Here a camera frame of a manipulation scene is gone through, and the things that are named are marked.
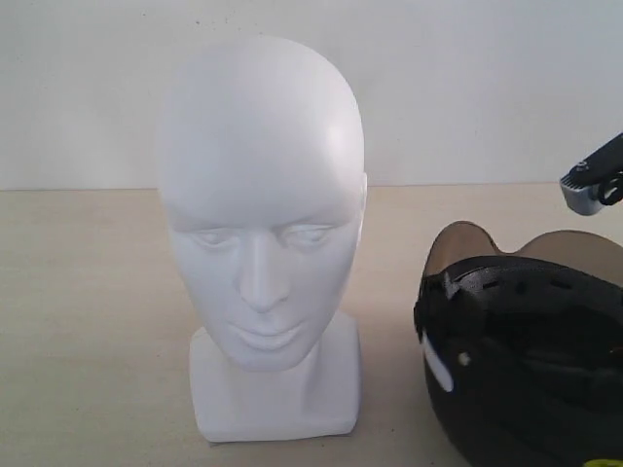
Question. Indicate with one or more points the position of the black helmet with tinted visor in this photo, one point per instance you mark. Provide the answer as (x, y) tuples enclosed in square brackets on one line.
[(522, 350)]

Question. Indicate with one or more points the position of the white mannequin head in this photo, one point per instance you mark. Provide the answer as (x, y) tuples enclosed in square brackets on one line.
[(262, 180)]

